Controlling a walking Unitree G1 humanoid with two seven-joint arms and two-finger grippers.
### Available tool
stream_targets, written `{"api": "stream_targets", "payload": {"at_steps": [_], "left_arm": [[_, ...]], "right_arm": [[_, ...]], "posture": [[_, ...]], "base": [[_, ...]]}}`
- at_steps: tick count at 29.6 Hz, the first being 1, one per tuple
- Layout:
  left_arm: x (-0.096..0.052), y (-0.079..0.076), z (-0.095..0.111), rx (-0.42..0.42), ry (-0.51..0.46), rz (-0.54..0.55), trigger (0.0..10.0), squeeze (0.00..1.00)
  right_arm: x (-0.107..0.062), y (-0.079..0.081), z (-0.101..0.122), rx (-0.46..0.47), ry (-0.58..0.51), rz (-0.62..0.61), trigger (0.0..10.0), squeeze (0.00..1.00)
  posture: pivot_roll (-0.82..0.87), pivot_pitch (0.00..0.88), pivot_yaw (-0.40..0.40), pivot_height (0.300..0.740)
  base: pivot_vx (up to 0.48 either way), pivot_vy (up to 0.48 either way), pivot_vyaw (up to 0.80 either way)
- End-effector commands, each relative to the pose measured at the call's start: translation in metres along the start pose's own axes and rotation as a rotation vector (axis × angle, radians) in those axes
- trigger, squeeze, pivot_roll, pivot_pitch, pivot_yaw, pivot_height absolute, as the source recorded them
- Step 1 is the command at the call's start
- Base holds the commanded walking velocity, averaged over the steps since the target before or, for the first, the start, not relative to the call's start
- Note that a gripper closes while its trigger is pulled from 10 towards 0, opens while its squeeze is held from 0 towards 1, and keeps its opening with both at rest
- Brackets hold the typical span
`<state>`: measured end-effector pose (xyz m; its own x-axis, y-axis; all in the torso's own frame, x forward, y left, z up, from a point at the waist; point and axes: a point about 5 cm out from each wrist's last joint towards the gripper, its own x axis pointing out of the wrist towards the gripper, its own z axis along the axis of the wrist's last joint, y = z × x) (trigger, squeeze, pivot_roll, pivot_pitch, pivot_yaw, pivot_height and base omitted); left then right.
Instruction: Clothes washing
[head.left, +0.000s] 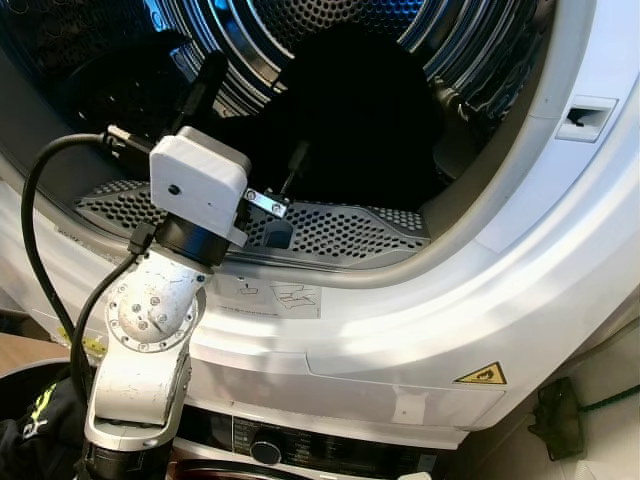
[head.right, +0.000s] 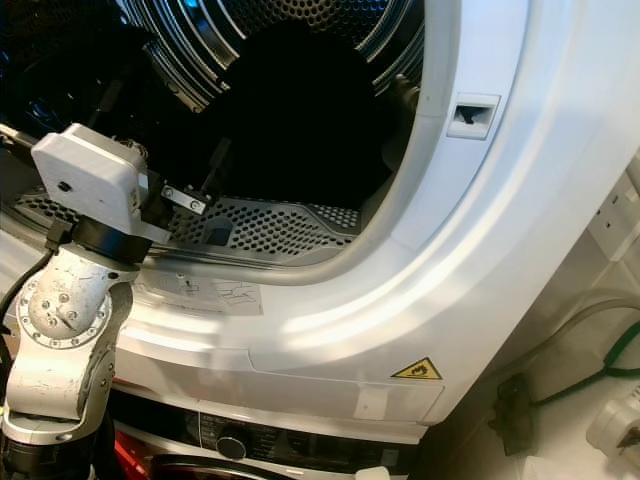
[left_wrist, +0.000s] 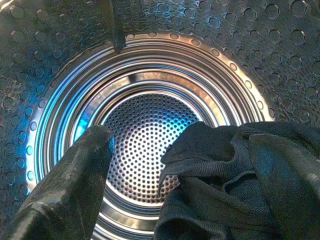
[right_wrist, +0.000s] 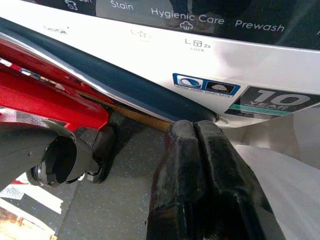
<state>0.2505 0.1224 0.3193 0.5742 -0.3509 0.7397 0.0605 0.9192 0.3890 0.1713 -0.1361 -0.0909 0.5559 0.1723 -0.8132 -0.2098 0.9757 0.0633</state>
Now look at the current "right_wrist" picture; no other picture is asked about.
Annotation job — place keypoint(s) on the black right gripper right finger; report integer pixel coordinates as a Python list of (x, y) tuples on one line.
[(225, 170)]

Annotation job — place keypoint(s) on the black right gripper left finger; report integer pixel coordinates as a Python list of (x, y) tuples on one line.
[(175, 175)]

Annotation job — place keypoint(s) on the white washing machine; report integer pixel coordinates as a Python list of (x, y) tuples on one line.
[(155, 60)]

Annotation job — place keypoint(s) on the white cloth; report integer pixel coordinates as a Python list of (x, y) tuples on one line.
[(287, 190)]

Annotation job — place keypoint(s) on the brown wooden stick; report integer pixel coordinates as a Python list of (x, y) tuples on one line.
[(140, 115)]

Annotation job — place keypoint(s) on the black ten year warranty sticker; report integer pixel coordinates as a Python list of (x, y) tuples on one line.
[(272, 102)]

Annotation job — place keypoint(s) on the blue square-icon sticker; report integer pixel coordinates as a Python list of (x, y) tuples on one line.
[(200, 85)]

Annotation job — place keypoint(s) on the white paper packaging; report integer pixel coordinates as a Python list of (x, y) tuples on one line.
[(27, 197)]

